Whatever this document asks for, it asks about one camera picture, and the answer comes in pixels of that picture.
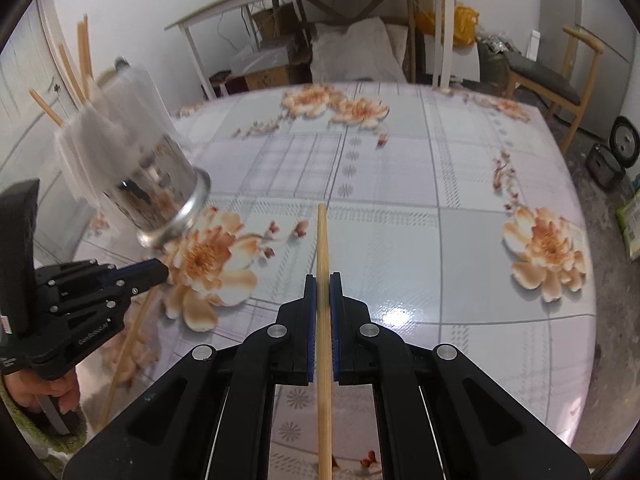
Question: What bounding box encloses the cardboard box under desk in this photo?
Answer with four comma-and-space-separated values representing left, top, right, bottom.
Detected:
252, 2, 304, 46

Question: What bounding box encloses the grey white sack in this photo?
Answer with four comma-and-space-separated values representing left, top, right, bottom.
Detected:
310, 16, 408, 84

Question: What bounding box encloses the person's left hand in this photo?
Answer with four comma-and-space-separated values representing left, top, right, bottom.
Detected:
2, 368, 80, 414

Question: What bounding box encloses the wooden chair black seat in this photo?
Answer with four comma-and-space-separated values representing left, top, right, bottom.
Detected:
503, 26, 604, 154

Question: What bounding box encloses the floral plastic tablecloth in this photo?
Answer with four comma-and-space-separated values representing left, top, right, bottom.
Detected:
64, 84, 596, 479

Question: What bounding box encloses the yellow white rice bag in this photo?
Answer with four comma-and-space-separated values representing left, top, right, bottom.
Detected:
615, 192, 640, 261

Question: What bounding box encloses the lone wooden chopstick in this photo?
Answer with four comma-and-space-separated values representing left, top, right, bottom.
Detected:
82, 14, 93, 79

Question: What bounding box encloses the black rice cooker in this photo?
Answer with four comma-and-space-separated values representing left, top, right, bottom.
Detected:
586, 116, 639, 191

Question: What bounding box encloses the yellow plastic bag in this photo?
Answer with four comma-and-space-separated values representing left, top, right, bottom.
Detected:
416, 4, 481, 49

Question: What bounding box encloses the metal utensil holder with bag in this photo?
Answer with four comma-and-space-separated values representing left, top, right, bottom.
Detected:
55, 58, 210, 248

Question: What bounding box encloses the green cuffed left sleeve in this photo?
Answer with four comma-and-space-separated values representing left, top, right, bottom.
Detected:
1, 382, 88, 458

